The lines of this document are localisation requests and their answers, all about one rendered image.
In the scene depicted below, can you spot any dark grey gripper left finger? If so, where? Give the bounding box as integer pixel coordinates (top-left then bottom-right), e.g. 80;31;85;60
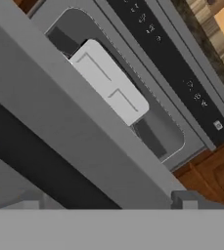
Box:
0;190;51;211

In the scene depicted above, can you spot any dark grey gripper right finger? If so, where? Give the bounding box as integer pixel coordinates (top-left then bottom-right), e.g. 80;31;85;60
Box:
170;190;224;211

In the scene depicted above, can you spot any brown wooden cupboard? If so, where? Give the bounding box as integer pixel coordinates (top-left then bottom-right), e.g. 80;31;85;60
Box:
171;136;224;209
12;0;47;16

